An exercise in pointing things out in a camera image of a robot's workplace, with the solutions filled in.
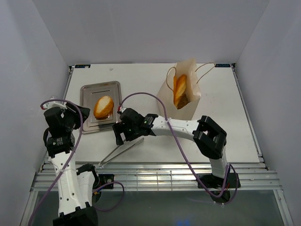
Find metal tongs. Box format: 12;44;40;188
98;137;145;167

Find long baguette bread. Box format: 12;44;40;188
173;75;177;92
173;74;187;106

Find beige paper bag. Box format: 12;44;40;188
157;58;207;120

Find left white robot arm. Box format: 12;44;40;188
43;102;100;226

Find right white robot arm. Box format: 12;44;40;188
112;108;230;187

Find oval bread loaf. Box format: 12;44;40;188
94;96;114;119

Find metal tray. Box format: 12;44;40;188
80;81;122;133

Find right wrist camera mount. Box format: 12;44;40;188
117;107;126;114

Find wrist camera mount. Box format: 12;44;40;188
117;107;126;114
40;96;67;116

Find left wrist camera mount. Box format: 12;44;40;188
40;96;67;116

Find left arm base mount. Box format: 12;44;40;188
97;174;115;188

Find aluminium frame rail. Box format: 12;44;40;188
30;162;283;193

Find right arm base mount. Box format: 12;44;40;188
197;172;241;189

